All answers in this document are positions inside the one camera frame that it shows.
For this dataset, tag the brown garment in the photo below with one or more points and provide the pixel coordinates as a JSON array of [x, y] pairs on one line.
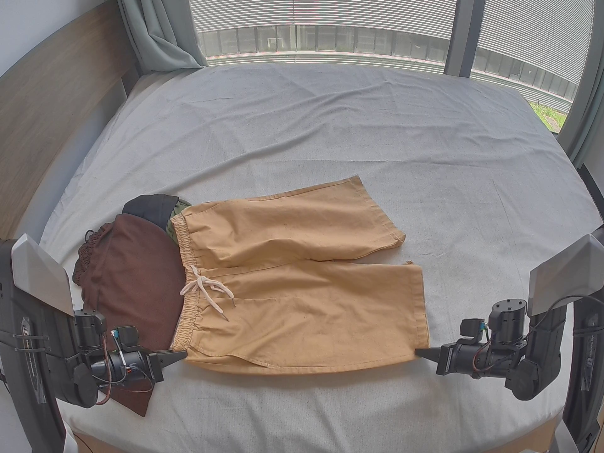
[[132, 272]]

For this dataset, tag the tan shorts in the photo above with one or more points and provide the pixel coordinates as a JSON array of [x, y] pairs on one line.
[[306, 300]]

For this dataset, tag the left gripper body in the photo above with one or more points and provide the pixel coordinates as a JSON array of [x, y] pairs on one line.
[[137, 366]]

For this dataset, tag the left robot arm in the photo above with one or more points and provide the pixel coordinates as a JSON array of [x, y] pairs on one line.
[[37, 272]]

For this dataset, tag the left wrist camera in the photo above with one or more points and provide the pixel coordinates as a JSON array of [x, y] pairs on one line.
[[125, 337]]

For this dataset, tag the window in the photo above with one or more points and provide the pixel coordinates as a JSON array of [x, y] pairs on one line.
[[354, 17]]

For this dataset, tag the bed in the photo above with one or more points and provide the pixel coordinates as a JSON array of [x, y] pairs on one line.
[[330, 135]]

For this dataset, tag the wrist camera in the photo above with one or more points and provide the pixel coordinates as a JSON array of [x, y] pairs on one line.
[[125, 337], [472, 329]]

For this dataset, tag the grey-green curtain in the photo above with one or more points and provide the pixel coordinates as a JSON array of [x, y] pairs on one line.
[[585, 111], [151, 26]]

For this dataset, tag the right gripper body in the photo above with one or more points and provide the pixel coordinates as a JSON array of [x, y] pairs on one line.
[[460, 359]]

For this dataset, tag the black garment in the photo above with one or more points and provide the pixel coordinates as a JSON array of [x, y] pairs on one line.
[[146, 208]]

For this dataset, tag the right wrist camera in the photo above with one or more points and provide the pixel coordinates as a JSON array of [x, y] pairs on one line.
[[472, 329]]

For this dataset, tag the green garment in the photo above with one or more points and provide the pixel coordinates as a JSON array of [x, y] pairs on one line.
[[175, 220]]

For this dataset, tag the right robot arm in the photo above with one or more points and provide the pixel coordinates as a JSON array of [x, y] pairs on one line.
[[561, 276]]

